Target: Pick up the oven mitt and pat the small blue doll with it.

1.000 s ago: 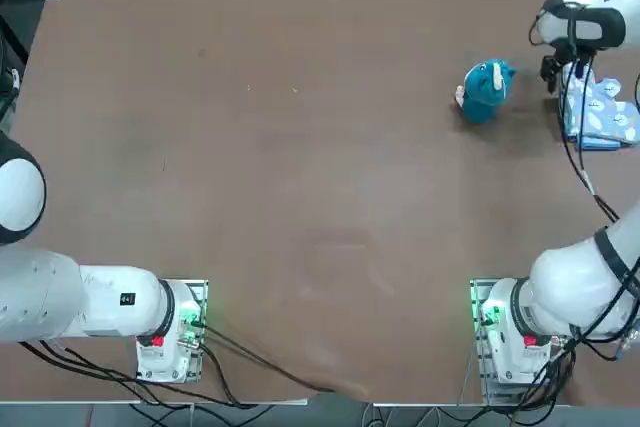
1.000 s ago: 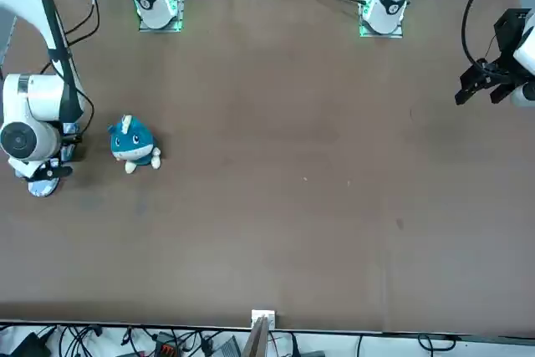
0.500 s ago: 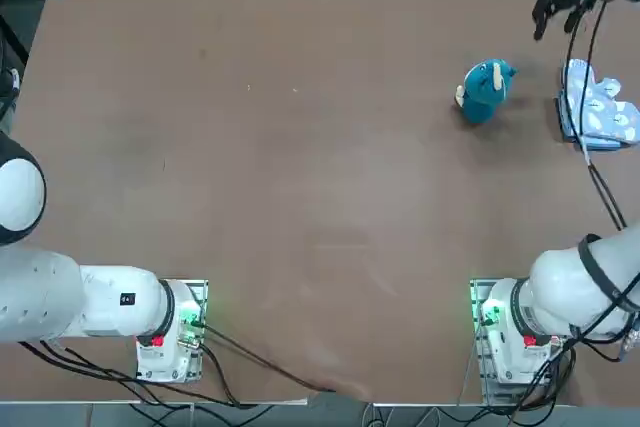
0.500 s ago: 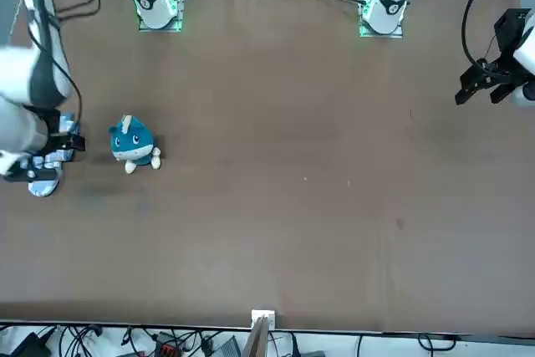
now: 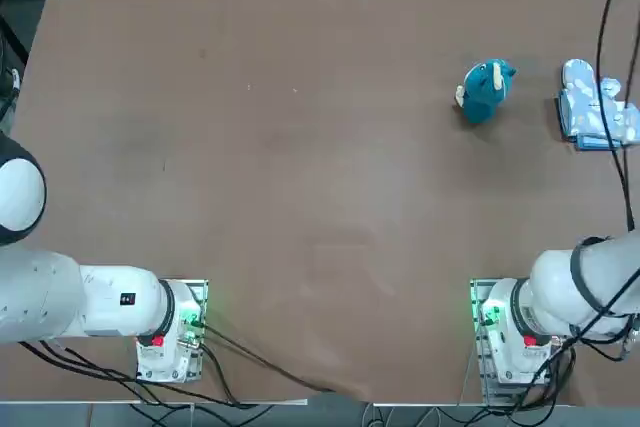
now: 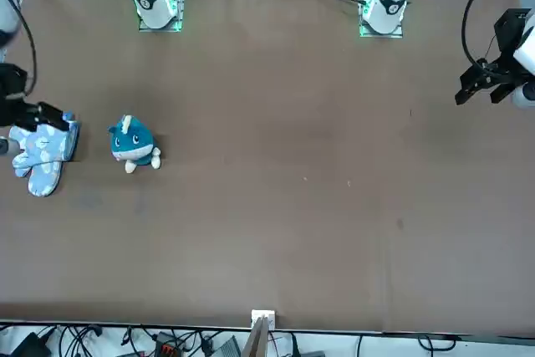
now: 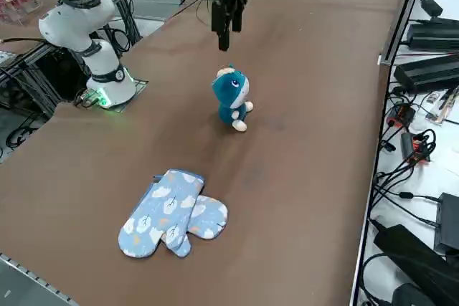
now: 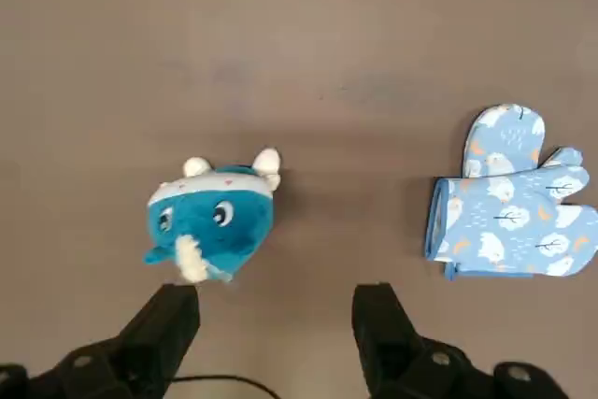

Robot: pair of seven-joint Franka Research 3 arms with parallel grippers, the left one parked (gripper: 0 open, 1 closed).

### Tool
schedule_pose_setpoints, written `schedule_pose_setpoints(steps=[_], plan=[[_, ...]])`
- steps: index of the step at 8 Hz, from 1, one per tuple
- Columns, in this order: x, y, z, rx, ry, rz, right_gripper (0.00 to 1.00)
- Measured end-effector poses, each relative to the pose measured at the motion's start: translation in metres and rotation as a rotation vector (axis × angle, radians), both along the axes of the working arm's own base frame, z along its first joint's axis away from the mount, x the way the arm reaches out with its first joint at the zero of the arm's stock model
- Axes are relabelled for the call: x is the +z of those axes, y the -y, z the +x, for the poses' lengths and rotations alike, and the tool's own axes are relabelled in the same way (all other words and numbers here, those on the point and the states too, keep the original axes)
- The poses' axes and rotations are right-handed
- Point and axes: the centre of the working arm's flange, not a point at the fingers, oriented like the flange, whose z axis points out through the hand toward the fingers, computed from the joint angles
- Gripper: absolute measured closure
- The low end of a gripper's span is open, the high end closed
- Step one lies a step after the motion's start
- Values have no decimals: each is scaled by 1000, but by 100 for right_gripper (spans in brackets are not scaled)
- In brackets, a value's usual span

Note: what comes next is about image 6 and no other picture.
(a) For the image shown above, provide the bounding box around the power strip with red switches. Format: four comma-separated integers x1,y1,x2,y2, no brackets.
153,331,187,357

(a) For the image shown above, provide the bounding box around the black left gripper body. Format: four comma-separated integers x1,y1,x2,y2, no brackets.
493,8,531,66

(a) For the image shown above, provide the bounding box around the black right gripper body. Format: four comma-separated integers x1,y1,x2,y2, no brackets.
0,62,41,130

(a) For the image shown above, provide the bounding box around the ribbed power adapter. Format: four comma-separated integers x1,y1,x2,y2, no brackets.
216,334,242,357

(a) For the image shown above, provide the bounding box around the large black power adapter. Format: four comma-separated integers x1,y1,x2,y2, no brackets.
8,331,54,357

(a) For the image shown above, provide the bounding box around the blue patterned oven mitt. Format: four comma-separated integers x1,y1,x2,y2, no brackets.
8,110,82,166
11,154,65,198

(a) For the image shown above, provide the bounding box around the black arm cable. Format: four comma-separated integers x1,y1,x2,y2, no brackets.
461,0,502,69
0,0,38,97

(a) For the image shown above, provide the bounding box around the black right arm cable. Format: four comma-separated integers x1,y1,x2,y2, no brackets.
0,0,38,97

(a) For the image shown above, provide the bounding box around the white post bracket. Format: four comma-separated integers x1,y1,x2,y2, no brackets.
251,309,278,329

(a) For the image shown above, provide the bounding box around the aluminium camera post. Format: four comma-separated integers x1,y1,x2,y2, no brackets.
242,315,272,357

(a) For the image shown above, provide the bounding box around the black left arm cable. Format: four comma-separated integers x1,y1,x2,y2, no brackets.
461,0,502,69

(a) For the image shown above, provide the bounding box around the small blue plush doll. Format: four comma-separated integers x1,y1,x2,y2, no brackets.
107,113,163,175

